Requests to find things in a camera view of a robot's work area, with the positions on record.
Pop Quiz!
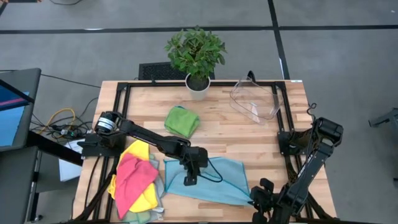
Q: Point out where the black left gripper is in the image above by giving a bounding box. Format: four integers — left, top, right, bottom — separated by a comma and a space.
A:
177, 143, 200, 187

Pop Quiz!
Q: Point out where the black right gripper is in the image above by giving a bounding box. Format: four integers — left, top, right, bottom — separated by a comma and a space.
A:
251, 177, 292, 224

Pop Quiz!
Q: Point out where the light blue microfiber towel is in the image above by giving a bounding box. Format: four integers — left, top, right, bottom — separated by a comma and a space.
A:
164, 156, 254, 207

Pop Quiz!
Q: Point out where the green microfiber towel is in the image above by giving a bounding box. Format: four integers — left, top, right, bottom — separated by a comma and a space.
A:
164, 106, 201, 139

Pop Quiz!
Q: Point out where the grey microfiber towel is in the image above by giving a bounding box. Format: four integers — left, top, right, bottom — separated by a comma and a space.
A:
118, 154, 166, 223

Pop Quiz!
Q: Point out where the pink microfiber towel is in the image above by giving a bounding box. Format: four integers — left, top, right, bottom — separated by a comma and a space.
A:
114, 152, 160, 220

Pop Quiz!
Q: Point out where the yellow microfiber towel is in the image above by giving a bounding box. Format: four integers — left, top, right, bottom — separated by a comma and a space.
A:
107, 139, 160, 214

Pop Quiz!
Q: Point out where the white plant pot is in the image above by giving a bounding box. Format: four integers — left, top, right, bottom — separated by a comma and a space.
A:
185, 73, 212, 101

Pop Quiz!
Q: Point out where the clear plastic bin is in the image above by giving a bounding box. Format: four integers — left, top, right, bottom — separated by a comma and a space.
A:
229, 77, 281, 124

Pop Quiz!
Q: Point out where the black floor vent grate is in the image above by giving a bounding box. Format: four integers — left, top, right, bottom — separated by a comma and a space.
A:
138, 62, 216, 81

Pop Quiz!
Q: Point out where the white paper sheet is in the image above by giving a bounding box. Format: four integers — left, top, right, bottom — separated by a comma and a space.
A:
58, 139, 85, 182

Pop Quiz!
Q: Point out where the green leafy plant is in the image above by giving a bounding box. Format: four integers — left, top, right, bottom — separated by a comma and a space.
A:
164, 25, 228, 80

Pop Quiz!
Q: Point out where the black tripod leg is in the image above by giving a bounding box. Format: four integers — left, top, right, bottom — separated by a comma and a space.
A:
368, 108, 398, 128

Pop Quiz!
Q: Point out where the black side desk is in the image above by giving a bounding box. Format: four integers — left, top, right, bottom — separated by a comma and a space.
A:
0, 130, 84, 224

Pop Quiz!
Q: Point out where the blue screen monitor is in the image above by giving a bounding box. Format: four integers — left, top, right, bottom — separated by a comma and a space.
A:
0, 67, 42, 152

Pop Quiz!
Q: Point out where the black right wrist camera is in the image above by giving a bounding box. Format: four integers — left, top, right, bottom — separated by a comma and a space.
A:
249, 185, 272, 213

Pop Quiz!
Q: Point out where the black left wrist camera cable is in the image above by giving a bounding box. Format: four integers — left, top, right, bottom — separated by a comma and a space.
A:
198, 157, 224, 184

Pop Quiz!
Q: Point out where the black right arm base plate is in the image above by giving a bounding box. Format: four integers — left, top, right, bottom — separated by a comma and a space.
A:
277, 129, 325, 158

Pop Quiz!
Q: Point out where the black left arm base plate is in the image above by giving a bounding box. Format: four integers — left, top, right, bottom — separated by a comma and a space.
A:
77, 132, 127, 159

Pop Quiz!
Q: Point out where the black aluminium table frame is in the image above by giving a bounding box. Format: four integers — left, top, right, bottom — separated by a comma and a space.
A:
73, 80, 337, 223

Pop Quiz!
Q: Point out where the black cable bundle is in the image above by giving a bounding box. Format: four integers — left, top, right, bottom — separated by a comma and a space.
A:
30, 98, 99, 141

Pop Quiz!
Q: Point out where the yellow cable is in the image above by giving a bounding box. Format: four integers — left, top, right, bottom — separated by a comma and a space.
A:
39, 108, 76, 135

